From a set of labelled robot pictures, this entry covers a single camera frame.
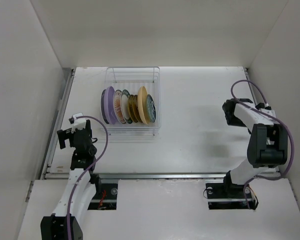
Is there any orange pattern white plate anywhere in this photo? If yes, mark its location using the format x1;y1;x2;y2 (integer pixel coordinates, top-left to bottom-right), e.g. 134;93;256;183
113;89;126;124

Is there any purple plate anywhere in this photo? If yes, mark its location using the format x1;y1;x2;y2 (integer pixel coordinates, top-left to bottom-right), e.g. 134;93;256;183
104;86;117;125

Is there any white wire dish rack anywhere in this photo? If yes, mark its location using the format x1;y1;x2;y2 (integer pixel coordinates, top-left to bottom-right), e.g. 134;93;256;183
100;66;161;142

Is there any yellow brown patterned plate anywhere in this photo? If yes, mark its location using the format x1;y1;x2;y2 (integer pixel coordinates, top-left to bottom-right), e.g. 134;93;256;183
128;94;138;123

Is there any beige plate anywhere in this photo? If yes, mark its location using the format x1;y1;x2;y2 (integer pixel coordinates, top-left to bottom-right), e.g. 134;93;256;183
137;86;150;125

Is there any blue floral plate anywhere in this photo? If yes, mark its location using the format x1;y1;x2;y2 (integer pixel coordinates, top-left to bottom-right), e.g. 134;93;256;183
146;94;157;123

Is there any green rim white plate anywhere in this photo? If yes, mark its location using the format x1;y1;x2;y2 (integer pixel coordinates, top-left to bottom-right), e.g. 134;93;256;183
100;89;109;124

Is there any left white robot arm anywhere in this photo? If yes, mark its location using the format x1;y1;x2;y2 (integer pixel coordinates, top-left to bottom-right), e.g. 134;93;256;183
40;115;102;240

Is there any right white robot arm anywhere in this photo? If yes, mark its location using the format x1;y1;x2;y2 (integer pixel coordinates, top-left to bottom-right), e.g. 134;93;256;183
221;98;288;197

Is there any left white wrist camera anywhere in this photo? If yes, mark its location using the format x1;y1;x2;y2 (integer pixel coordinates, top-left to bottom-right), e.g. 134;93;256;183
68;112;87;133

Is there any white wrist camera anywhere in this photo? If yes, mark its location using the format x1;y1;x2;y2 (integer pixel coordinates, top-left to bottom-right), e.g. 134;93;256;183
255;102;276;117
68;112;87;133

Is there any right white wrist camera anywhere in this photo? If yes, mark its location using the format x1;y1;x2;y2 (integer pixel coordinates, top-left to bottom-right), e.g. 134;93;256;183
255;102;276;117

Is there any metal rail front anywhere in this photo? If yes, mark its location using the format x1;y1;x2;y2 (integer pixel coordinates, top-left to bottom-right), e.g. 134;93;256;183
43;170;281;180

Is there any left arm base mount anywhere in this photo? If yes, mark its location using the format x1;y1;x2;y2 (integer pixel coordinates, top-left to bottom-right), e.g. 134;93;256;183
88;183;118;211

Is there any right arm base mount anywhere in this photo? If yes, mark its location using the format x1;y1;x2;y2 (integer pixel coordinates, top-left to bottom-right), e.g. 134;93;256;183
203;182;259;210

